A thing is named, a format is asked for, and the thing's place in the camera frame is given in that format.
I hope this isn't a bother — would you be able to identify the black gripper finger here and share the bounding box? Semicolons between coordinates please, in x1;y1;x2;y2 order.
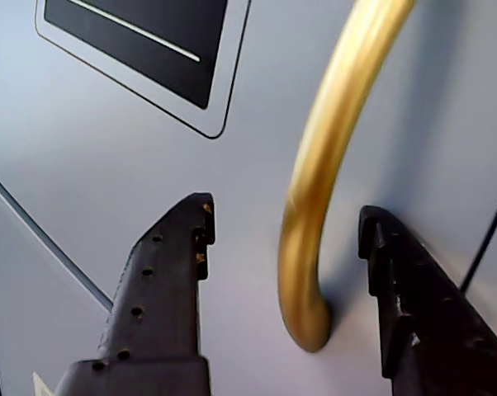
96;191;217;364
357;205;497;396

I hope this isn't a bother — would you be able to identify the blue shopping list cabinet door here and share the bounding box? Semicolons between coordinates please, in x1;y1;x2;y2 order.
0;0;497;396

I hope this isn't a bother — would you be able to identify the blue ice dispenser cabinet door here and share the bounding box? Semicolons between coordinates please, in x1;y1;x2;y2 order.
0;164;114;396

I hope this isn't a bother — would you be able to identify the black shopping list sticker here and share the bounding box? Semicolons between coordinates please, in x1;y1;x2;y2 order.
34;0;252;139

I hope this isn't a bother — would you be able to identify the long gold curved door handle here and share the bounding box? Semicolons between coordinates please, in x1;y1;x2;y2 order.
276;0;418;354

